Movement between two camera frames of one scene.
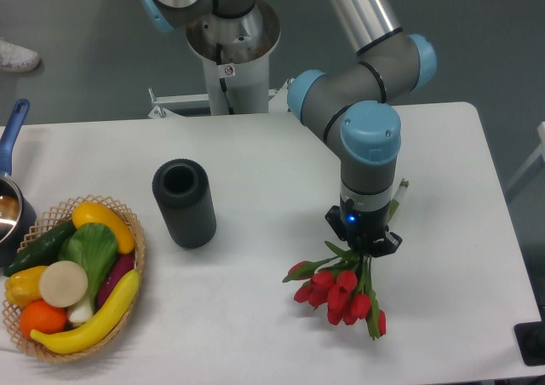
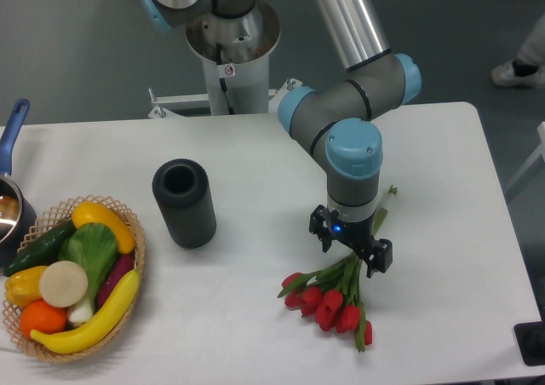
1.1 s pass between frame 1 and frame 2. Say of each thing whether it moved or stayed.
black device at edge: stayed
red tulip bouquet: moved
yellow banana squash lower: stayed
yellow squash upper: stayed
